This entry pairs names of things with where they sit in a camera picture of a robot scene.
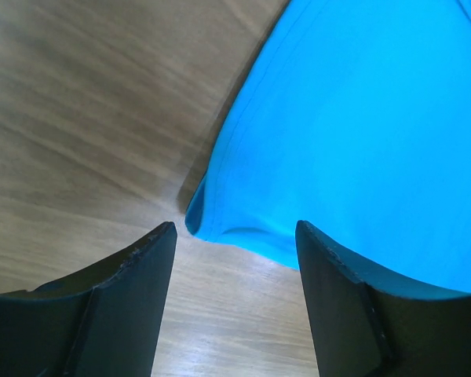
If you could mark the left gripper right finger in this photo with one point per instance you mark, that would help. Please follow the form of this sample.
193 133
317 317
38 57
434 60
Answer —
368 320

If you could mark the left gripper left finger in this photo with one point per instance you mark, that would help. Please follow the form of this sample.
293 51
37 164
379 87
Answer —
103 320

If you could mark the teal t shirt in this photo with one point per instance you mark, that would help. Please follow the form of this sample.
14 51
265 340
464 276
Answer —
355 117

